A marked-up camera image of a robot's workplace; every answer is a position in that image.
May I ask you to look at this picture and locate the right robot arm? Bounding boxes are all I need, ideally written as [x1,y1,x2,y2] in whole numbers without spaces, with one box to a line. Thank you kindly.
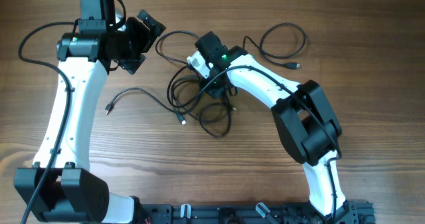
[187,32,346,222]

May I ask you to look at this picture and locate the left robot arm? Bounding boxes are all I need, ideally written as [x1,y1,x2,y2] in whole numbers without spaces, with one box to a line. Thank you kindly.
[14,0,164,223]

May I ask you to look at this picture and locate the black aluminium base frame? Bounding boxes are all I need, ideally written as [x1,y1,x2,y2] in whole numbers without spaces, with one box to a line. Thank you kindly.
[141,201,377,224]

